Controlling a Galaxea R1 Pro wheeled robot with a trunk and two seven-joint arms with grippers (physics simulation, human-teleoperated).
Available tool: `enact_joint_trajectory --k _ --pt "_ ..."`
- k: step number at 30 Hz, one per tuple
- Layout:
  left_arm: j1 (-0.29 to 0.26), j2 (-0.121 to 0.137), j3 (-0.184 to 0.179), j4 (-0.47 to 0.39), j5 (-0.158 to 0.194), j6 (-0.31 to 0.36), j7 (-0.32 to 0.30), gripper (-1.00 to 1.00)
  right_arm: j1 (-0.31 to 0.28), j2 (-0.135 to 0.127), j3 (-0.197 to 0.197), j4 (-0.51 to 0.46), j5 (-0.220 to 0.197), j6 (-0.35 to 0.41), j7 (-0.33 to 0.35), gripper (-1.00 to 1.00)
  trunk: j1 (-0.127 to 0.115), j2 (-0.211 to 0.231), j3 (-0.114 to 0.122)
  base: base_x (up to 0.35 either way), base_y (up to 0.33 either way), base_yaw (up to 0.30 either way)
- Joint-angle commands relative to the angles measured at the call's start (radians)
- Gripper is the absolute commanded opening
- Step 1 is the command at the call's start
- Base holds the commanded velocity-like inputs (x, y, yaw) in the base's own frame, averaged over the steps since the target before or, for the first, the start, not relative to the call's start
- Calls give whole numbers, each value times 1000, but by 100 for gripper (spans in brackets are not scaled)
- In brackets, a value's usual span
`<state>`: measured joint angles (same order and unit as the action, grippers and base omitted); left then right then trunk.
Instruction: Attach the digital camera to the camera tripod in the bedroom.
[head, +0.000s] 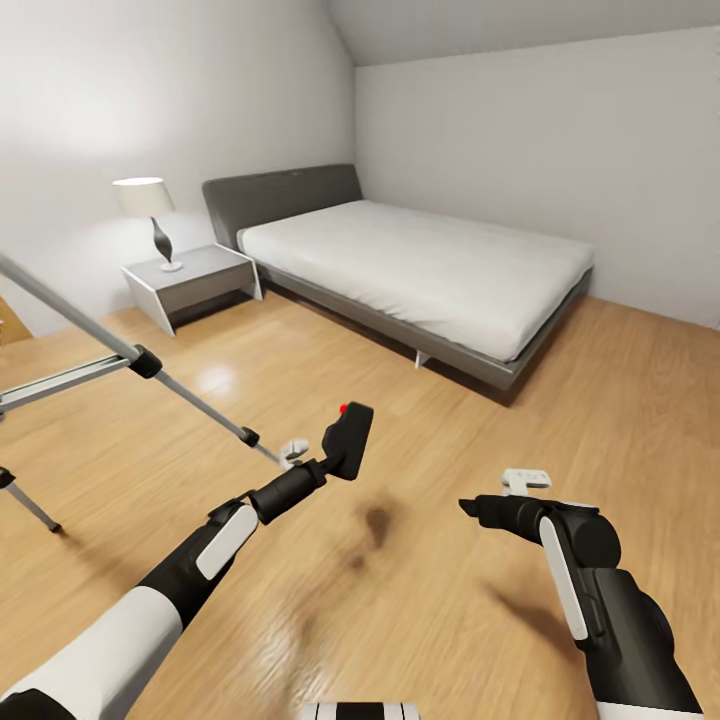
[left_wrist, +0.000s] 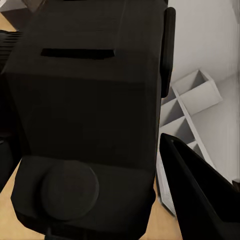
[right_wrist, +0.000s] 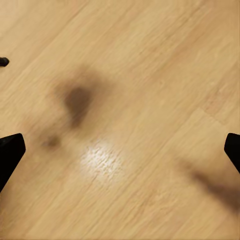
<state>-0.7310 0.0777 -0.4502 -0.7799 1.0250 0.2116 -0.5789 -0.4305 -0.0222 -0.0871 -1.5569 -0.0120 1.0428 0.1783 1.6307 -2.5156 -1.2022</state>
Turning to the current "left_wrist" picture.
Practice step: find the digital camera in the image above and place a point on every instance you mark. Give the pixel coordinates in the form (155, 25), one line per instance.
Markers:
(82, 87)

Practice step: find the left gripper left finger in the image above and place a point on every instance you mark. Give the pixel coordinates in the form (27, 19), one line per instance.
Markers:
(10, 156)

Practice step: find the bookcase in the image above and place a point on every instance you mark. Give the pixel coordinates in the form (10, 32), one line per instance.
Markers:
(186, 97)

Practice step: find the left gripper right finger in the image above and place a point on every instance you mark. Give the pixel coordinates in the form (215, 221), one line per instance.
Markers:
(206, 203)

